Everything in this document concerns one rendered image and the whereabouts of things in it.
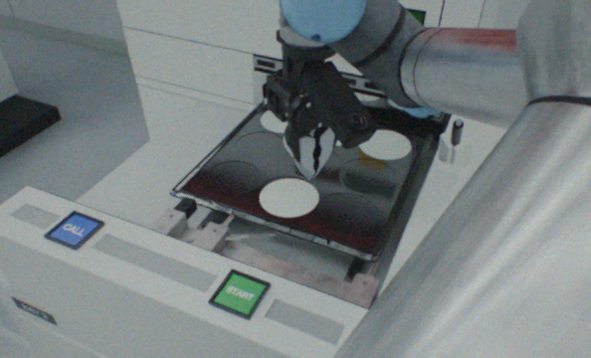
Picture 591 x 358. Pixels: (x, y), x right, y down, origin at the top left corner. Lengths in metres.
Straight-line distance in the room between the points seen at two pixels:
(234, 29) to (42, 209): 0.57
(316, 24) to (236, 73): 0.73
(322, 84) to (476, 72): 0.25
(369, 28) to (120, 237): 0.43
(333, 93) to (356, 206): 0.26
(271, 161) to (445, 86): 0.52
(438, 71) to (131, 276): 0.44
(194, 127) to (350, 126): 0.63
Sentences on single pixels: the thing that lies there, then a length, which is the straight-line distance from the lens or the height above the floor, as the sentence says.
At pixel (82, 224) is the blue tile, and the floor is 0.96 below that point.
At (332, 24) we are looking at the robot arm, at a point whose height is 1.27.
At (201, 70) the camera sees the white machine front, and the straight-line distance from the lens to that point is 1.22.
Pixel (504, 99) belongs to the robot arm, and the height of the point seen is 1.27.
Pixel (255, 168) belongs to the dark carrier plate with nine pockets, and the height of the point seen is 0.90.
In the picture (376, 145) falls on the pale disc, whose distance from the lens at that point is 0.95.
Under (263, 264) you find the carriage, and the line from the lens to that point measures 0.74.
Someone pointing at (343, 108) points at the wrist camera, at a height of 1.13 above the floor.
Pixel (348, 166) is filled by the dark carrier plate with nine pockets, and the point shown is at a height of 0.90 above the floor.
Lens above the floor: 1.43
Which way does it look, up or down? 40 degrees down
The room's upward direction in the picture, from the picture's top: straight up
